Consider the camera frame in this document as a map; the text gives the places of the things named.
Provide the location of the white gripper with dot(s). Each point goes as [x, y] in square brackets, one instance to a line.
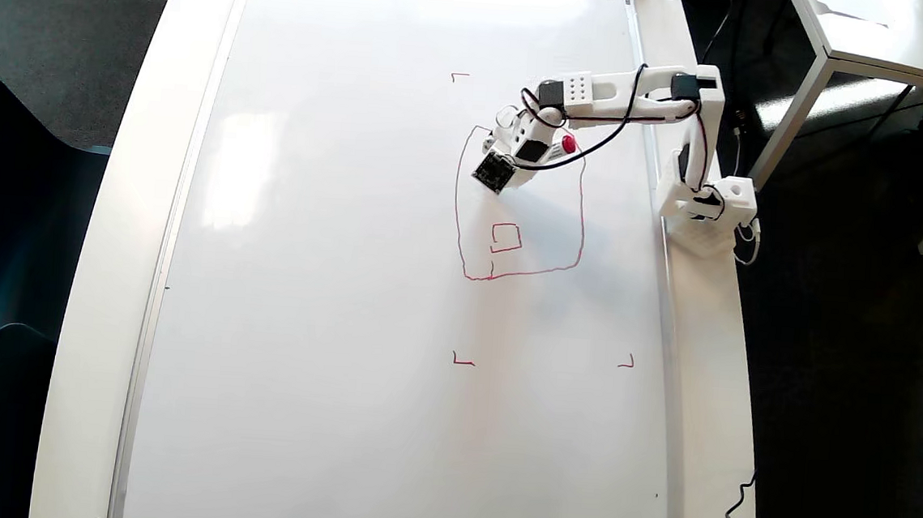
[492, 142]

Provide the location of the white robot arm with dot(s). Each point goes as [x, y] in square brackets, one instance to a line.
[612, 87]

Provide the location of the large whiteboard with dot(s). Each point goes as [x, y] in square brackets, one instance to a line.
[343, 324]

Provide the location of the white side table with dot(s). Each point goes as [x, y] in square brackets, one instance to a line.
[892, 29]

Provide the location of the dark blue chair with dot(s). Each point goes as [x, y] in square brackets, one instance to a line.
[9, 219]

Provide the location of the black camera circuit board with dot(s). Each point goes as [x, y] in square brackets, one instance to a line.
[493, 172]

